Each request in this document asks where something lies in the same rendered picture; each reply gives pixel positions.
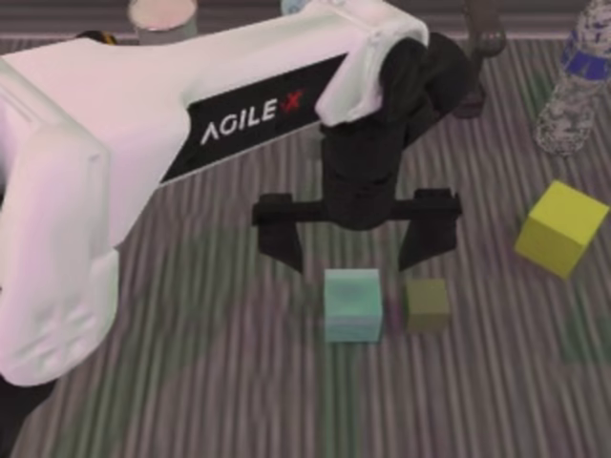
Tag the black and yellow object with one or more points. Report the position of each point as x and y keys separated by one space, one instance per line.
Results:
x=98 y=37

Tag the small light blue object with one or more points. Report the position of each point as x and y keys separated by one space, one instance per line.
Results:
x=292 y=5

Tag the small olive cube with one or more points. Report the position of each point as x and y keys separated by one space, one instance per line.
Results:
x=427 y=305

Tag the yellow cube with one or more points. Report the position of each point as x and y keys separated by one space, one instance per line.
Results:
x=558 y=229

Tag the light green cube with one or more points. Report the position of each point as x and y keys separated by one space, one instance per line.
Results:
x=352 y=305

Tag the grey cylindrical cup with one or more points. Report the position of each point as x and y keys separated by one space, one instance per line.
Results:
x=162 y=21

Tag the dark brown stand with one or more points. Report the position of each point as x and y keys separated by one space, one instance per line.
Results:
x=482 y=28

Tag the clear bottle with blue label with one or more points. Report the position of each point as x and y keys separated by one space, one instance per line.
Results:
x=575 y=86

